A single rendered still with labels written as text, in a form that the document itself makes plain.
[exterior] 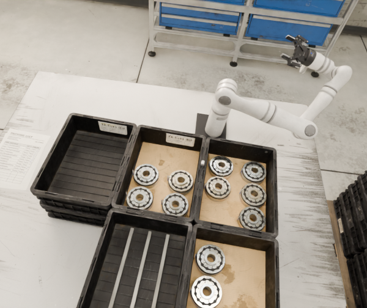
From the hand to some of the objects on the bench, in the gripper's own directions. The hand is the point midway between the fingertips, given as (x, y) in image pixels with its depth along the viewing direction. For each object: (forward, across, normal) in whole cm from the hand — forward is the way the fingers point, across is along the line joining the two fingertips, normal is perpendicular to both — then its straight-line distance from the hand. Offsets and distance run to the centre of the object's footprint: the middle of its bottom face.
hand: (285, 46), depth 137 cm
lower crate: (+56, +85, +28) cm, 106 cm away
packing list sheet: (+95, +86, +42) cm, 135 cm away
